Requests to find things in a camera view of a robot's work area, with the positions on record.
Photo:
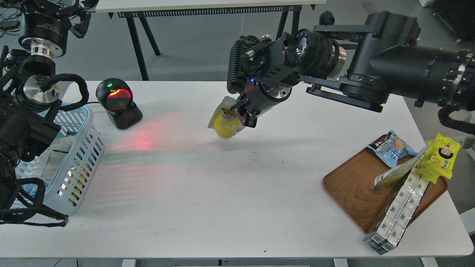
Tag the brown wooden tray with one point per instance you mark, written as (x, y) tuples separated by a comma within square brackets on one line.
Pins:
[(351, 186)]

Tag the yellow cartoon snack pack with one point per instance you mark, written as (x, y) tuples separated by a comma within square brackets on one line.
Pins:
[(439, 159)]

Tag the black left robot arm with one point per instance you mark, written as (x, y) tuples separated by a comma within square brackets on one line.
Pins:
[(31, 96)]

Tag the white snack bag in basket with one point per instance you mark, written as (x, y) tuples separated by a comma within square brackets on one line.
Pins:
[(47, 164)]

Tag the white background table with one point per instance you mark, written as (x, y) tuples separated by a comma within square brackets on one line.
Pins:
[(130, 9)]

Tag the black barcode scanner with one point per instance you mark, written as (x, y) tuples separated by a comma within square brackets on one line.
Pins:
[(116, 97)]

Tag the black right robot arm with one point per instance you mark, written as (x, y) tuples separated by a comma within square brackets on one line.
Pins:
[(360, 65)]

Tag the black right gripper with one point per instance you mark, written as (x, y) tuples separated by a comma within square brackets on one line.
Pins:
[(264, 71)]

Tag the yellow silver snack pouch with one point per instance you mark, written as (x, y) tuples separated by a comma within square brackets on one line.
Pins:
[(390, 178)]

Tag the blue snack bag in basket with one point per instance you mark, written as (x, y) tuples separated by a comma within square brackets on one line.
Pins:
[(32, 192)]

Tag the silver white long snack pack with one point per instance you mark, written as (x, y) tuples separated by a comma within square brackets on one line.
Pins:
[(398, 210)]

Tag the yellow nut snack pouch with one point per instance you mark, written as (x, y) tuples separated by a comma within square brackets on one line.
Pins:
[(223, 121)]

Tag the light blue plastic basket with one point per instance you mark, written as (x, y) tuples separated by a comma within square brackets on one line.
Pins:
[(66, 191)]

